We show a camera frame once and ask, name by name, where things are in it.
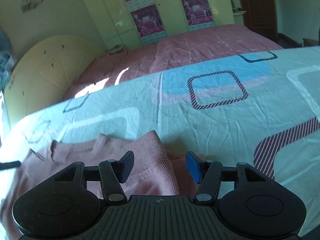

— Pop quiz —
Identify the cream wardrobe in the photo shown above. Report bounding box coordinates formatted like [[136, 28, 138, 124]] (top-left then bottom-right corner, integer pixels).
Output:
[[75, 0, 240, 47]]

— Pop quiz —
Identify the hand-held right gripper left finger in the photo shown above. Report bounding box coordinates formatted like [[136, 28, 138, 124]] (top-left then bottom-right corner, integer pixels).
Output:
[[54, 151, 135, 204]]

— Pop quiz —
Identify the stack of books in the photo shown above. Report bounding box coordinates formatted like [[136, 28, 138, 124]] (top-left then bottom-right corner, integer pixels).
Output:
[[107, 44, 126, 54]]

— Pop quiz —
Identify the pink checked bed sheet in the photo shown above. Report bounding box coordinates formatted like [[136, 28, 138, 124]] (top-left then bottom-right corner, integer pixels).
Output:
[[61, 24, 284, 100]]

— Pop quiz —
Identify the cream wooden headboard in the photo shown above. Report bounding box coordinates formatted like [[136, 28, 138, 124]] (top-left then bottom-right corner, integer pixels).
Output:
[[4, 35, 104, 130]]

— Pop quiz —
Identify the brown wooden door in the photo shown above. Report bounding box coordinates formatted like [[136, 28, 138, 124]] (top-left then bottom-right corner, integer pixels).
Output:
[[236, 0, 278, 38]]

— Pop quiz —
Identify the pink sweater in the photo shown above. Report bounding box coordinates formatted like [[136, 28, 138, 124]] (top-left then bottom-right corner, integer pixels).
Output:
[[0, 130, 208, 240]]

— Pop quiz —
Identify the patterned light blue bed sheet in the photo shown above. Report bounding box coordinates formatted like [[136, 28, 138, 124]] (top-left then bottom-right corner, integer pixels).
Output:
[[0, 45, 320, 238]]

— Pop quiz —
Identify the blue-grey curtain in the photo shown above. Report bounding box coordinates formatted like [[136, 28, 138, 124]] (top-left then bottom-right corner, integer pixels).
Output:
[[0, 27, 16, 92]]

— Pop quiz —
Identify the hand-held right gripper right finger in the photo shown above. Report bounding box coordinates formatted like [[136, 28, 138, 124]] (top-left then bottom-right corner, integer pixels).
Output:
[[185, 151, 267, 203]]

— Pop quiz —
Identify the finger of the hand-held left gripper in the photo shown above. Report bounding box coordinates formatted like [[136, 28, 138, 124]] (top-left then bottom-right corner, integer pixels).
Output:
[[0, 161, 22, 171]]

